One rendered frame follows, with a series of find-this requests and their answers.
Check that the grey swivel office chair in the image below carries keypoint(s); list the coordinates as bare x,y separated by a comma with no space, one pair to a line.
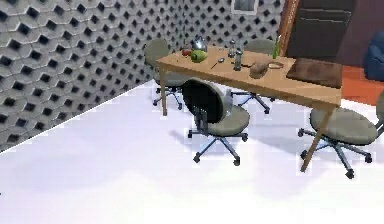
346,126
261,46
160,53
220,118

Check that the silver spoon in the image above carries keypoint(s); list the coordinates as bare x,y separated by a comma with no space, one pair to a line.
218,62

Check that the green apple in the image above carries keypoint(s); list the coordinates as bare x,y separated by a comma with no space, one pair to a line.
198,55

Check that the red tomato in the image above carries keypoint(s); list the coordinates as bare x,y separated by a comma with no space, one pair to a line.
186,52

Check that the silver kettle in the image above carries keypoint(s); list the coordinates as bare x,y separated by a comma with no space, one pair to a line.
200,44

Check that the grey pepper shaker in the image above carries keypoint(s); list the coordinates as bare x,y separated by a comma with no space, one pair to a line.
237,60

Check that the grey salt shaker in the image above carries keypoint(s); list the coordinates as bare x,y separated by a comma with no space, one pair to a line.
231,49

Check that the brown bread loaf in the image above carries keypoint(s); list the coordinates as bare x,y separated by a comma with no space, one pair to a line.
259,68

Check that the wooden dining table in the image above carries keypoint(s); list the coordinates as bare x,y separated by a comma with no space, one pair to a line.
276,85

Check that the round pale plate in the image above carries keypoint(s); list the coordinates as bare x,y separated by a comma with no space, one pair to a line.
275,65

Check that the green glass bottle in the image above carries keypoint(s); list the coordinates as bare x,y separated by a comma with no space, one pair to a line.
276,48

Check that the white framed window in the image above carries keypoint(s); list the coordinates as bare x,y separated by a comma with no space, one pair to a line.
245,6

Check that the dark brown flat board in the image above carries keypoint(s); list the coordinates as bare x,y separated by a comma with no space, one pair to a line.
316,72

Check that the dark brown room door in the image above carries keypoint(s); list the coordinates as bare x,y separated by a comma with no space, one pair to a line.
316,31

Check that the blue sofa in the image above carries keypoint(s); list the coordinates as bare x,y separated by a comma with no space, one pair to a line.
375,56

